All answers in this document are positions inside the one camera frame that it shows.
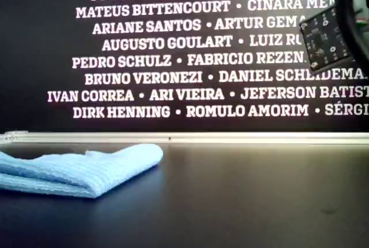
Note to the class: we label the blue microfibre cloth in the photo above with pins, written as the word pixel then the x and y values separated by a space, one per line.
pixel 86 170

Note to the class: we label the aluminium case frame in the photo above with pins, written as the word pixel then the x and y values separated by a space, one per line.
pixel 184 138

